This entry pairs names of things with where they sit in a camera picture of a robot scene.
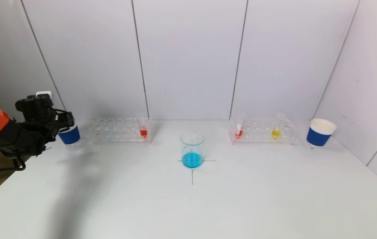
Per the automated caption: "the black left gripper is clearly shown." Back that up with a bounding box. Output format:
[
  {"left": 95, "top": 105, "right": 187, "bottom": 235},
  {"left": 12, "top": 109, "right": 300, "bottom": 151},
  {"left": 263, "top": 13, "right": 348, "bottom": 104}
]
[{"left": 56, "top": 112, "right": 75, "bottom": 132}]

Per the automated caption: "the clear acrylic test tube rack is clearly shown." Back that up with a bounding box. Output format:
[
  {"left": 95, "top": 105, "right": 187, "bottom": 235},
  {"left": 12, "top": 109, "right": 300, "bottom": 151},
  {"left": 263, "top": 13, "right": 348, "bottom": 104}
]
[
  {"left": 228, "top": 117, "right": 298, "bottom": 145},
  {"left": 88, "top": 118, "right": 153, "bottom": 144}
]

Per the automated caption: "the test tube with red pigment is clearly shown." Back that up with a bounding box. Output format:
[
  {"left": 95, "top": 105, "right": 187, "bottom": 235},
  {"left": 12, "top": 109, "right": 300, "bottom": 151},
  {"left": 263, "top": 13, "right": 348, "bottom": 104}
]
[
  {"left": 235, "top": 114, "right": 246, "bottom": 139},
  {"left": 137, "top": 113, "right": 149, "bottom": 139}
]

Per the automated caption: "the clear glass beaker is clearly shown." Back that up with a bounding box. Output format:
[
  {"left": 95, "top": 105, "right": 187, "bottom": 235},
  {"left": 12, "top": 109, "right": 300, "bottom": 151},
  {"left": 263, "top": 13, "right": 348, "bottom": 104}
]
[{"left": 180, "top": 130, "right": 205, "bottom": 169}]

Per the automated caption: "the test tube with yellow pigment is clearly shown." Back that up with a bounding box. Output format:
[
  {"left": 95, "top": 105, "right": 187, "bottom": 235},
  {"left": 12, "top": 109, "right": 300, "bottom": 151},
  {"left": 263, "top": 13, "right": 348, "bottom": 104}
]
[{"left": 271, "top": 113, "right": 286, "bottom": 140}]

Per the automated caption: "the blue and white paper cup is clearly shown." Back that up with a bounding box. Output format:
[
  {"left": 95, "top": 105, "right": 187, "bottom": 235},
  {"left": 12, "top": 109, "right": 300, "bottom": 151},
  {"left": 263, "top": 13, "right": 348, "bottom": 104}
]
[
  {"left": 58, "top": 124, "right": 81, "bottom": 146},
  {"left": 306, "top": 119, "right": 337, "bottom": 148}
]

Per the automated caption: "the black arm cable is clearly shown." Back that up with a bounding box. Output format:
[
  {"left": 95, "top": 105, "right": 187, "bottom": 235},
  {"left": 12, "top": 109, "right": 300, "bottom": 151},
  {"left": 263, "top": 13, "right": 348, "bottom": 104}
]
[{"left": 0, "top": 155, "right": 27, "bottom": 179}]

